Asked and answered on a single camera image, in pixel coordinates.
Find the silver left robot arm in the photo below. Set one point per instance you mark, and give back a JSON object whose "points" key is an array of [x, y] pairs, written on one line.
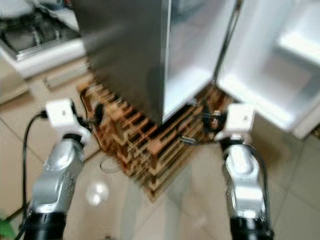
{"points": [[57, 175]]}

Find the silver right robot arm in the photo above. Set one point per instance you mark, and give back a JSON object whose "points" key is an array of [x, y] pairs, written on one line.
{"points": [[242, 185]]}

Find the white fridge door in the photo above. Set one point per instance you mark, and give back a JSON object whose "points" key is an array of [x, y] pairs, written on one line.
{"points": [[255, 65]]}

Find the grey steel fridge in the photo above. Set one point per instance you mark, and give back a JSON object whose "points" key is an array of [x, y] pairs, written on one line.
{"points": [[120, 50]]}

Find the wooden pallet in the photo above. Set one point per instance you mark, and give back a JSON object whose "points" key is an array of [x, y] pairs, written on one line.
{"points": [[145, 150]]}

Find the white gas stove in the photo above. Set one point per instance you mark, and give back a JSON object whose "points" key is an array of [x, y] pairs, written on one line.
{"points": [[35, 37]]}

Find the green plastic object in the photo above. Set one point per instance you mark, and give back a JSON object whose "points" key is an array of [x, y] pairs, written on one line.
{"points": [[6, 229]]}

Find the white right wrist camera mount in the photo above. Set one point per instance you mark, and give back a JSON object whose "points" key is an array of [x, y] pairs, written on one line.
{"points": [[239, 120]]}

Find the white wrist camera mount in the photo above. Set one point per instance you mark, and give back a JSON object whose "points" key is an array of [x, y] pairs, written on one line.
{"points": [[62, 115], [239, 120]]}

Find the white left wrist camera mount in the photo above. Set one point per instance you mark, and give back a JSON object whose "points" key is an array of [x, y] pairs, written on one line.
{"points": [[62, 115]]}

